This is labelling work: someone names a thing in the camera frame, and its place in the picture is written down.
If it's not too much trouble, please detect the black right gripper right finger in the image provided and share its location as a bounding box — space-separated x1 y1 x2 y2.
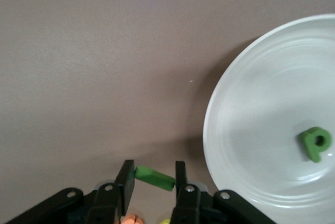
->
169 161 208 224

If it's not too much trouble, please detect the green foam letter p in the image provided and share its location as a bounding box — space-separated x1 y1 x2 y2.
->
297 126 332 164

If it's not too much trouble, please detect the orange foam letter e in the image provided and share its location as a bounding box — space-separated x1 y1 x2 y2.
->
120 213 144 224

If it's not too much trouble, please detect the beige round plate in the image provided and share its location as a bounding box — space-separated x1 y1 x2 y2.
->
203 14 335 210

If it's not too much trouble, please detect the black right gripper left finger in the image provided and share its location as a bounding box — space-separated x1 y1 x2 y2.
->
87 159 136 224

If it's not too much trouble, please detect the green foam letter l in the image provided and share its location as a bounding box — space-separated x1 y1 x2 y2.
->
133 165 175 191

